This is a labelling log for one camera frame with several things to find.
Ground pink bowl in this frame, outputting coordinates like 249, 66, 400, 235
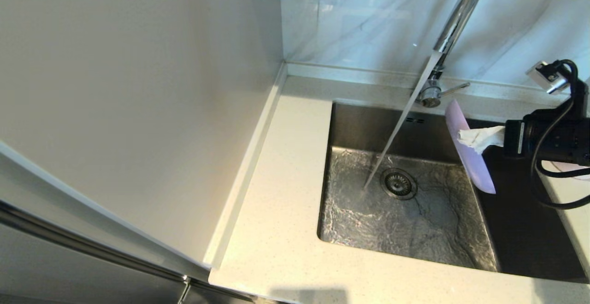
551, 161, 590, 178

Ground lilac plate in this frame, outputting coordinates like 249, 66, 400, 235
445, 99, 497, 195

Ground chrome faucet lever handle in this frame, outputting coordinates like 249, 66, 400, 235
419, 82, 471, 108

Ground stainless steel sink basin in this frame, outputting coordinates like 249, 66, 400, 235
317, 101, 588, 282

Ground running water stream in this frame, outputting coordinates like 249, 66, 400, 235
363, 50, 442, 190

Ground round metal drain strainer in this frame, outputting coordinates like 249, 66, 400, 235
380, 168, 418, 201

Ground chrome gooseneck faucet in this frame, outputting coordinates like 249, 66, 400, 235
417, 0, 489, 106

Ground grey cabinet door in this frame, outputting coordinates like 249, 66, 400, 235
0, 138, 211, 304

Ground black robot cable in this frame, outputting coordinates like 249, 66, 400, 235
529, 59, 590, 211

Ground steel bar door handle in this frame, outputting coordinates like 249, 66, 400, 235
0, 198, 190, 285

